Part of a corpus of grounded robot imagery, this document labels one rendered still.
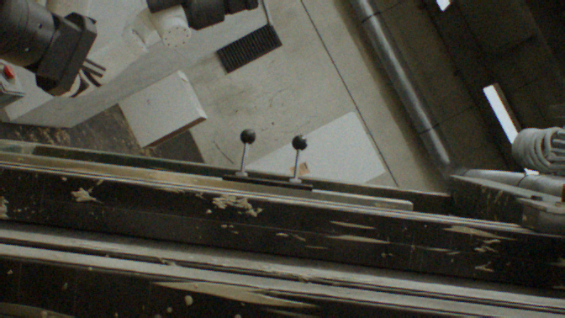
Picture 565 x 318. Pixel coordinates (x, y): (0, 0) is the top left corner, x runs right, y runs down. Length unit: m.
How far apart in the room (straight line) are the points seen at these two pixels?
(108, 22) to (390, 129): 6.40
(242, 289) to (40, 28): 0.54
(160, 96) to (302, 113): 3.55
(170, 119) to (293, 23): 3.87
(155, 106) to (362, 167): 2.46
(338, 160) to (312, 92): 4.53
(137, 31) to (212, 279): 1.06
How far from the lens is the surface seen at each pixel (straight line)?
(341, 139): 4.75
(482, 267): 0.78
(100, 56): 1.32
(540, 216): 0.80
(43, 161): 1.34
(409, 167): 9.29
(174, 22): 1.26
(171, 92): 6.12
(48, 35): 0.80
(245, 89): 9.26
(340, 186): 1.47
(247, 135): 1.29
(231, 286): 0.33
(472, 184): 1.39
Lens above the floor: 1.53
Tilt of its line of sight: 3 degrees down
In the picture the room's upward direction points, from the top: 63 degrees clockwise
